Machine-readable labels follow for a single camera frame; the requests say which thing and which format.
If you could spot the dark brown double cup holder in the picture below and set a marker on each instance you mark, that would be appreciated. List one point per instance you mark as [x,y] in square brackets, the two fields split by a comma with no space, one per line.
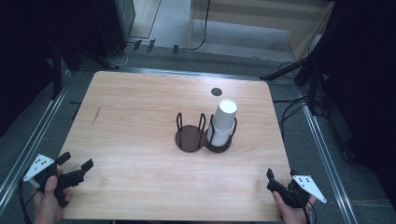
[190,140]

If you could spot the person's left hand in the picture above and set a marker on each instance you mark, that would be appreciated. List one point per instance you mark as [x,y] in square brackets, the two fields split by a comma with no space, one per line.
[46,205]

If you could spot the metal floor rail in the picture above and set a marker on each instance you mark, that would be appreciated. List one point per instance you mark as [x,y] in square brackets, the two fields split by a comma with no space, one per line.
[31,140]
[330,161]
[186,74]

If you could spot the black metal stand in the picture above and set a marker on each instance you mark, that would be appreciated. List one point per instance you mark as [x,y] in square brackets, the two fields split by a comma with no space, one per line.
[65,59]
[306,71]

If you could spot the black plug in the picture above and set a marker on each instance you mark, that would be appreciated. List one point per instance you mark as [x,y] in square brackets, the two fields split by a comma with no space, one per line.
[137,45]
[176,48]
[151,45]

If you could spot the black cabinet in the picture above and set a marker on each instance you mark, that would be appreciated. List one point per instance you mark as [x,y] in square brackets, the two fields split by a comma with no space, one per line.
[115,25]

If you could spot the white paper cup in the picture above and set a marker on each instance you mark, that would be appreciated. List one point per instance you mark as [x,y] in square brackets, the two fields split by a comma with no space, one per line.
[224,116]
[219,137]

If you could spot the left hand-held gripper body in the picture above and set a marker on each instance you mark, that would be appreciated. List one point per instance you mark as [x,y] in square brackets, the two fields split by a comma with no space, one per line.
[39,166]

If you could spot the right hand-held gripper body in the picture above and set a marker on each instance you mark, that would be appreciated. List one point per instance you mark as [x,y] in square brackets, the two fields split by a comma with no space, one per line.
[308,186]

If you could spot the person's right hand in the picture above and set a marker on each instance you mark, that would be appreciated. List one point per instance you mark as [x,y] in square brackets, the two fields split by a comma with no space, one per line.
[292,216]

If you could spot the black round table mark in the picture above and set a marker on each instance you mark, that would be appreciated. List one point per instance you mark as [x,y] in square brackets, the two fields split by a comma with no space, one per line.
[216,91]

